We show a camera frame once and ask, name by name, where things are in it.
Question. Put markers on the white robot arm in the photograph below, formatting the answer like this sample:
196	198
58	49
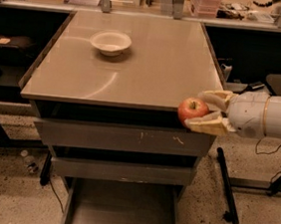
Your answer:
272	117

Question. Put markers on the middle grey drawer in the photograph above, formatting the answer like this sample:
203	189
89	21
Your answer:
123	171

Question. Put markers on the black bag on shelf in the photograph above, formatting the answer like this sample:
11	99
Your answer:
20	46

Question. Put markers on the white bowl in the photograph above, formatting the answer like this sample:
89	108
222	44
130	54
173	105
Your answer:
111	43

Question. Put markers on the bottom open grey drawer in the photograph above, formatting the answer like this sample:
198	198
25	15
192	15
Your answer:
111	202

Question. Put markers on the grey drawer cabinet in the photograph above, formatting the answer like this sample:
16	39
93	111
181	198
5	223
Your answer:
168	61

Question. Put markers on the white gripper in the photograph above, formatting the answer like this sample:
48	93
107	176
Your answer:
248	113

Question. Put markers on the black floor stand bar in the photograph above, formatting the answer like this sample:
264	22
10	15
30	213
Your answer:
231	214

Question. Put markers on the pink stacked container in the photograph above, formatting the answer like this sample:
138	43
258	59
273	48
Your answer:
204	8

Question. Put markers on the red apple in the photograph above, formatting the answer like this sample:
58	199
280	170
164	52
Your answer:
191	108

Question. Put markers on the plastic bottle on floor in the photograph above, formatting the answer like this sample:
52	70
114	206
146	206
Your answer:
29	161

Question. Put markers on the top grey drawer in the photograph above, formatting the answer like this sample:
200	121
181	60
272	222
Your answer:
131	138

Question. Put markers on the black phone device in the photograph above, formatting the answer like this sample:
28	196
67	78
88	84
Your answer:
255	86

